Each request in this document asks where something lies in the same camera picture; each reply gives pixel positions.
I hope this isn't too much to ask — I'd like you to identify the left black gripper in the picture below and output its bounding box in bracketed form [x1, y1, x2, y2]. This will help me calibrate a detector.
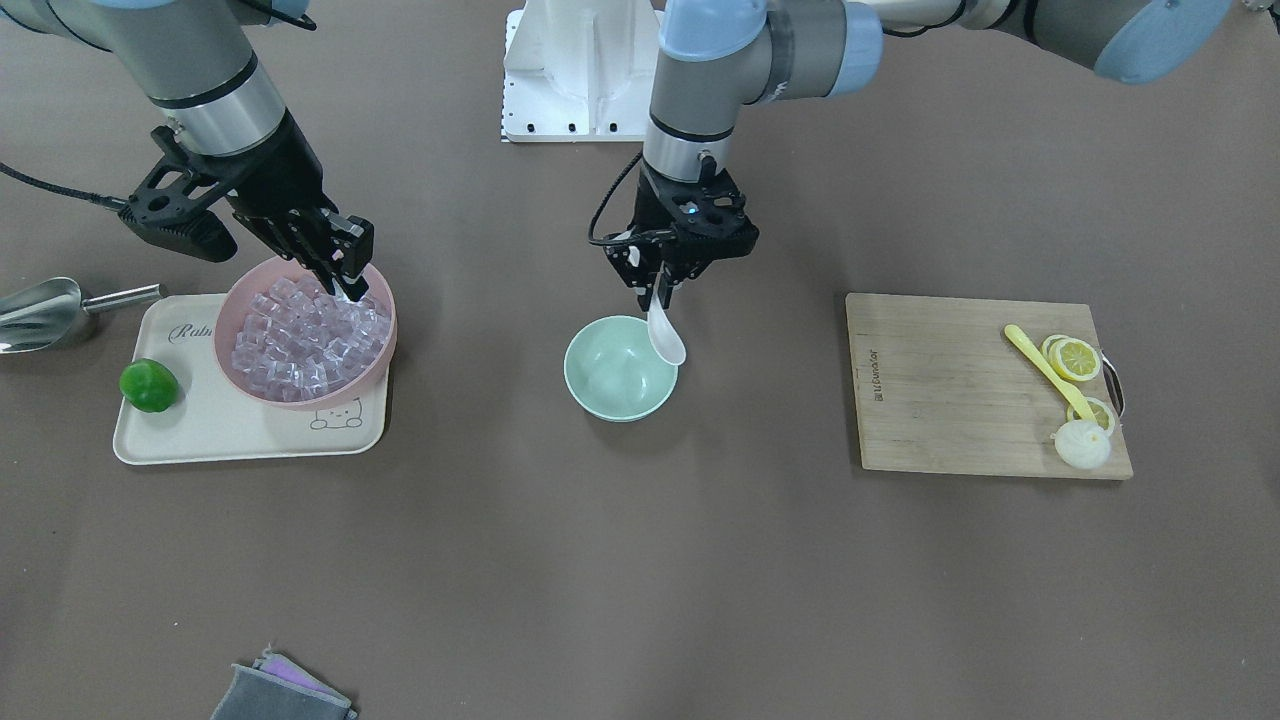
[605, 160, 760, 313]

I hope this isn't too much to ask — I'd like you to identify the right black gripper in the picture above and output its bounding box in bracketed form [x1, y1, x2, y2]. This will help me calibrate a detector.
[228, 111, 375, 304]

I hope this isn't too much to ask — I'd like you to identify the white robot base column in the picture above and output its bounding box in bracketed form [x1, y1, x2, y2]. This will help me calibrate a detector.
[500, 1, 664, 143]

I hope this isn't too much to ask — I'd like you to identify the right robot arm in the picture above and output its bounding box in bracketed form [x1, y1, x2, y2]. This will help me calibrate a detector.
[3, 1, 375, 301]

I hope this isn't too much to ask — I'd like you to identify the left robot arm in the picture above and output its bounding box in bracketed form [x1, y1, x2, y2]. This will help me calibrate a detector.
[589, 1, 1229, 311]

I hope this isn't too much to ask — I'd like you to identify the green bowl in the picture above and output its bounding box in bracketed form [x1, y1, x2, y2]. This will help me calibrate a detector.
[563, 315, 678, 423]

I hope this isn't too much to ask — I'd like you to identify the pink bowl of ice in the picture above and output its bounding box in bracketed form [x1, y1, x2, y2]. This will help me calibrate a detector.
[212, 259, 399, 410]

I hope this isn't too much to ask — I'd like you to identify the metal ice scoop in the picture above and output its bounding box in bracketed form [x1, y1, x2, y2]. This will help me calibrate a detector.
[1, 277, 168, 354]

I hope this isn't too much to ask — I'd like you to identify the cream serving tray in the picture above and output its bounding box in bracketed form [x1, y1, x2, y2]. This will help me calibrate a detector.
[111, 293, 388, 465]

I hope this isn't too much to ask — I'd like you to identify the green lime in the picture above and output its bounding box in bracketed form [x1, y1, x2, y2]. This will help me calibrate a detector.
[116, 357, 180, 413]

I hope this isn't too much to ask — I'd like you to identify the bamboo cutting board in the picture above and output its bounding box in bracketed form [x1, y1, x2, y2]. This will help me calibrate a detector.
[845, 292, 1134, 480]

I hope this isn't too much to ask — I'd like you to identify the lemon slice upper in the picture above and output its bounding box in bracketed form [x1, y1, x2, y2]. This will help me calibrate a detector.
[1039, 334, 1102, 383]

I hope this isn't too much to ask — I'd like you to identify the lemon slice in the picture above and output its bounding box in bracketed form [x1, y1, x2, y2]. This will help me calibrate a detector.
[1056, 397, 1117, 443]
[1039, 334, 1102, 383]

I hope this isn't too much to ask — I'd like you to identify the grey folded cloth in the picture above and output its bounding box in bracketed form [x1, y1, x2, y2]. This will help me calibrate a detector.
[211, 650, 358, 719]

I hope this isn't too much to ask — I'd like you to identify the white bun toy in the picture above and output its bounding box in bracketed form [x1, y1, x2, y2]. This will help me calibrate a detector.
[1053, 419, 1112, 470]

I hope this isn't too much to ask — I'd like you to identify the lemon slice lower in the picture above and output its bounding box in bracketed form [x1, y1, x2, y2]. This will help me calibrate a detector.
[1056, 397, 1117, 443]

